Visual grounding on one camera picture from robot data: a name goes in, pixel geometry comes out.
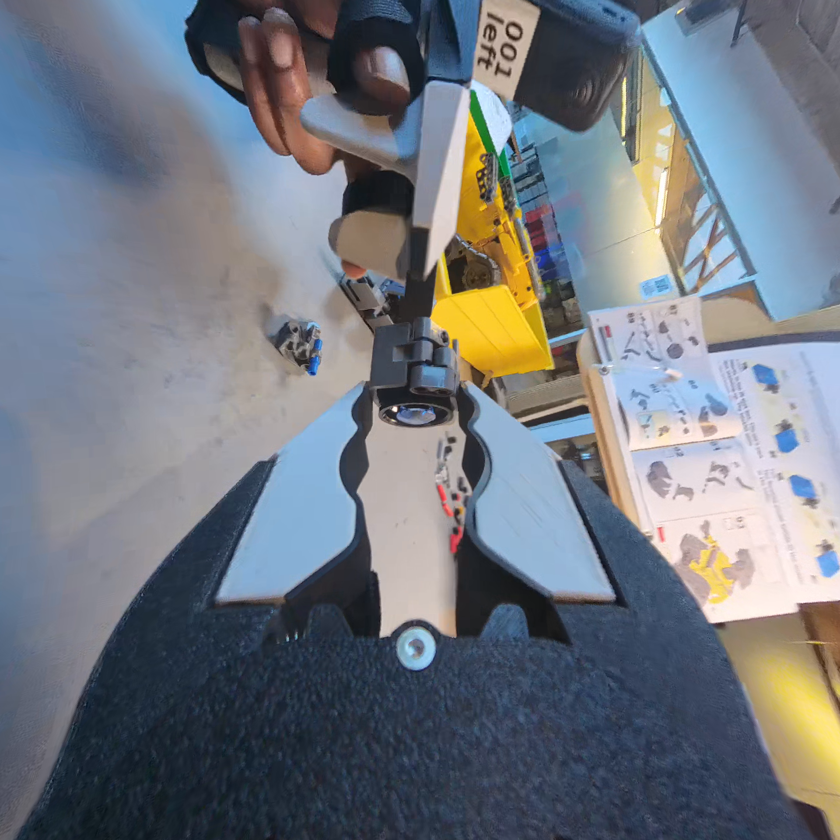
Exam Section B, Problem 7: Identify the green plastic bin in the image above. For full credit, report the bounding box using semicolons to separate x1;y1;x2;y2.
468;88;514;178

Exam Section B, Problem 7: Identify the person's left hand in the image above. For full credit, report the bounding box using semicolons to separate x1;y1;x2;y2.
235;0;413;177

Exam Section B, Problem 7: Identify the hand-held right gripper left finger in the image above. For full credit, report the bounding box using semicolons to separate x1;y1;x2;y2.
214;384;371;631

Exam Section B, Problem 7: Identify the grey desk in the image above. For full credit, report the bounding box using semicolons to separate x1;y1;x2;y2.
0;0;592;788

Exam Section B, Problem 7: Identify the printed task sheet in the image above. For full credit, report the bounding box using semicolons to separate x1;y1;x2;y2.
707;340;840;606

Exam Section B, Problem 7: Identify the yellow brick robot model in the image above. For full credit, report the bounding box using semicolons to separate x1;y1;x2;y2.
445;150;547;311

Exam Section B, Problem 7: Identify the white packing sheet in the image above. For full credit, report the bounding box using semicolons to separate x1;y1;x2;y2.
474;85;514;148

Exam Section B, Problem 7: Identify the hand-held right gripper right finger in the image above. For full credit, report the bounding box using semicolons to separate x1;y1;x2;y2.
459;384;618;631

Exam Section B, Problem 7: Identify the grey brick wheel assembly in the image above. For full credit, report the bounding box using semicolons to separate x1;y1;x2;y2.
367;316;462;432

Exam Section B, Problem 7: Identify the instruction booklet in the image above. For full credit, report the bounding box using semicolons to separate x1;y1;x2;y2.
586;297;798;626

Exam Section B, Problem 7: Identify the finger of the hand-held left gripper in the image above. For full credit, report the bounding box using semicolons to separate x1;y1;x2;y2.
399;80;473;324

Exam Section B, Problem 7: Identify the pile of small brick parts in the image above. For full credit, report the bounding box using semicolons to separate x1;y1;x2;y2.
432;430;475;557

